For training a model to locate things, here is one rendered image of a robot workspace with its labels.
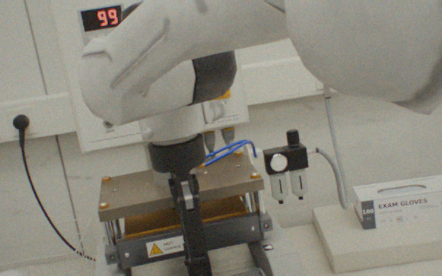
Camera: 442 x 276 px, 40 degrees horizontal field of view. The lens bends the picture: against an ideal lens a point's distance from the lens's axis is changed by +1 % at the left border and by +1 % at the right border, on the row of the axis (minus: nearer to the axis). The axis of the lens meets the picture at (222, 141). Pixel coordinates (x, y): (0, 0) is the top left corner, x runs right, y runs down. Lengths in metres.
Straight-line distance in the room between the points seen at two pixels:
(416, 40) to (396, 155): 1.41
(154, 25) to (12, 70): 1.16
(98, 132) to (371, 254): 0.67
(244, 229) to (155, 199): 0.15
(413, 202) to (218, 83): 0.92
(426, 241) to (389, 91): 1.15
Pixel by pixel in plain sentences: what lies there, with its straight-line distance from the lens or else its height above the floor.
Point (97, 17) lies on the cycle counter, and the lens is 1.14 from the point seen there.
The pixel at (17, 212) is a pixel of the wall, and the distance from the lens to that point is 1.79.
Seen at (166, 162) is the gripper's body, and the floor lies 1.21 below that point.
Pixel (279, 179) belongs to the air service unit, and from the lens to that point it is 1.23.
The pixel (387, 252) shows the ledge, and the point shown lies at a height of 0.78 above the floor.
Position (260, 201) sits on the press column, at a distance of 1.02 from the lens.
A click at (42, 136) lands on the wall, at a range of 1.65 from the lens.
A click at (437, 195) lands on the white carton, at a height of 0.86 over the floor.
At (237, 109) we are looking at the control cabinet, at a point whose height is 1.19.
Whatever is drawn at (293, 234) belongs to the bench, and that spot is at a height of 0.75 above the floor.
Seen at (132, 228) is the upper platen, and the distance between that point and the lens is 1.03.
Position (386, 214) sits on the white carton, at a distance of 1.54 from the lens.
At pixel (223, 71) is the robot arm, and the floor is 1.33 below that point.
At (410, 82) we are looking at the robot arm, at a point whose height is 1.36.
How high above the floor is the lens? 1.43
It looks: 15 degrees down
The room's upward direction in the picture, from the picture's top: 9 degrees counter-clockwise
